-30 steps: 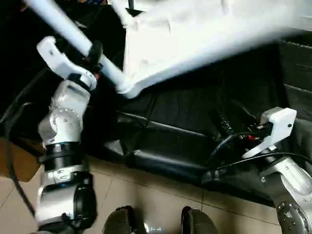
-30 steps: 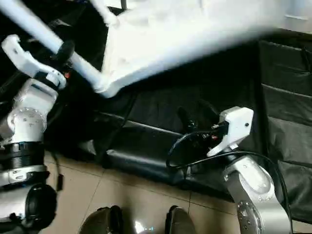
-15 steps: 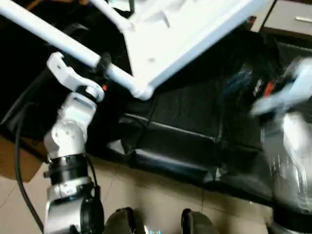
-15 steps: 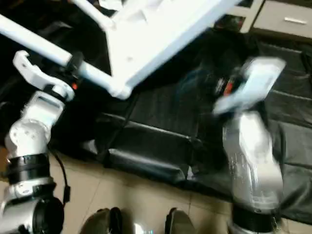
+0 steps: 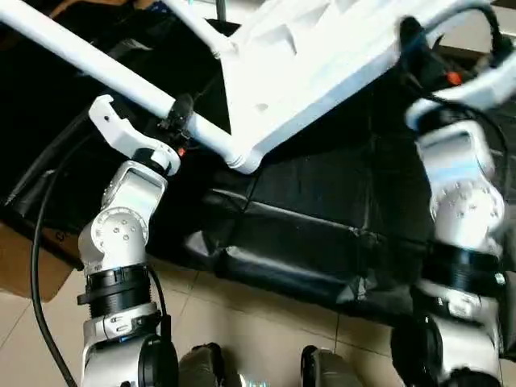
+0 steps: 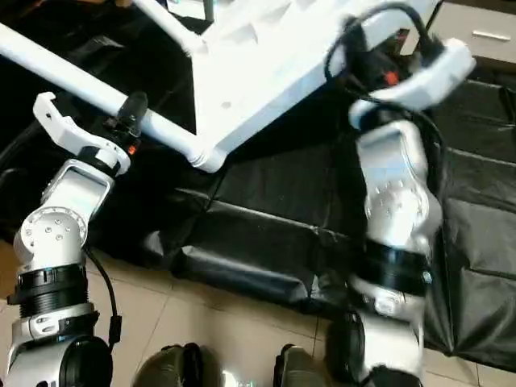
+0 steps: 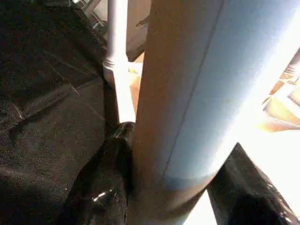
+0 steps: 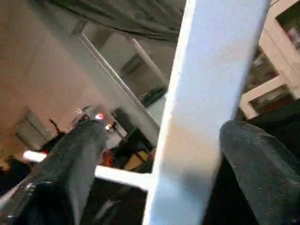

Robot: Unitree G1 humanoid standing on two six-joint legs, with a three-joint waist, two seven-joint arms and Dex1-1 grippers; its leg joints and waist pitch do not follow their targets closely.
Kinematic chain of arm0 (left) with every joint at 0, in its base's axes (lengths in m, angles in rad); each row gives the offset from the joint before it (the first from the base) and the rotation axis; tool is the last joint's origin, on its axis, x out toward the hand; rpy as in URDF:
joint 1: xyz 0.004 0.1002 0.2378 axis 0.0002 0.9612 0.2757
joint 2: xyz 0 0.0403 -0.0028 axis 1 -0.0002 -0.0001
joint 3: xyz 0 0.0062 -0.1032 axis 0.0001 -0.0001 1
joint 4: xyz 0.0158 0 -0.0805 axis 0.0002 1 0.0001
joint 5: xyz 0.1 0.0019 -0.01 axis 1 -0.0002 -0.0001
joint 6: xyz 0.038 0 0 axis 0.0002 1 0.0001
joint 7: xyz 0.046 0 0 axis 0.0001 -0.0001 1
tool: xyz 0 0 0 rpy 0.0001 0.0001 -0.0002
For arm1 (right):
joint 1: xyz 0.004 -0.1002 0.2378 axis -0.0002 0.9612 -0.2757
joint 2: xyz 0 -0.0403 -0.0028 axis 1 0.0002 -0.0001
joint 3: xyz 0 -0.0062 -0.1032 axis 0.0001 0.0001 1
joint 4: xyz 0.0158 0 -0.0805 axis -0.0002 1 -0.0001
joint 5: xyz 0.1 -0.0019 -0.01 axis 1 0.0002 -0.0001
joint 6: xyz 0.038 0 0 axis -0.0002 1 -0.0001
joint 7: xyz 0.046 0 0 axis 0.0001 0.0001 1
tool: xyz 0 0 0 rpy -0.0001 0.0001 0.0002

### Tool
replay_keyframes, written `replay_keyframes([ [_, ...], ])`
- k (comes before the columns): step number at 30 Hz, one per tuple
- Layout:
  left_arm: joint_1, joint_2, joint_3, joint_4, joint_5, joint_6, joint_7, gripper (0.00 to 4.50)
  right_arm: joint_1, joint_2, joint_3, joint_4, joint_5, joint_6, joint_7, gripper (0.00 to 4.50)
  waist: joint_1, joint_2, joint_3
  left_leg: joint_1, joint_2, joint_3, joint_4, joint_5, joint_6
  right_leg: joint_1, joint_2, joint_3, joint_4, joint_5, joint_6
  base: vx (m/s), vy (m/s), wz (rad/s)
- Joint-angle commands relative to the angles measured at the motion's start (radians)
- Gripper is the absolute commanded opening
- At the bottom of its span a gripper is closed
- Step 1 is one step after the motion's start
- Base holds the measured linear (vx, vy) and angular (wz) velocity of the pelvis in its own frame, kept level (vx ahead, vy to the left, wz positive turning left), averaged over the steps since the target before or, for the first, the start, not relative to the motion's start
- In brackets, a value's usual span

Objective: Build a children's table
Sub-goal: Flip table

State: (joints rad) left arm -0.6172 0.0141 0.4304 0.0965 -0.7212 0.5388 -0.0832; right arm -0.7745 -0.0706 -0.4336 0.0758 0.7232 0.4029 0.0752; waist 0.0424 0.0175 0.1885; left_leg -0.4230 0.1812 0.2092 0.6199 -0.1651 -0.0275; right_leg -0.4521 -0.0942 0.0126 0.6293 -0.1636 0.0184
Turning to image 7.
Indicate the white plastic table leg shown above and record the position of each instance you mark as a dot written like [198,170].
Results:
[117,37]
[187,93]

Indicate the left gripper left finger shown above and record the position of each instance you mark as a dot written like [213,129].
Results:
[101,187]

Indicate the white plastic table top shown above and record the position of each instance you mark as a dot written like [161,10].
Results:
[276,154]

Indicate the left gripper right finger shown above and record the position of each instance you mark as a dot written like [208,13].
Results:
[253,201]

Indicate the black work mat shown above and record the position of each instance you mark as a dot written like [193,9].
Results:
[47,117]

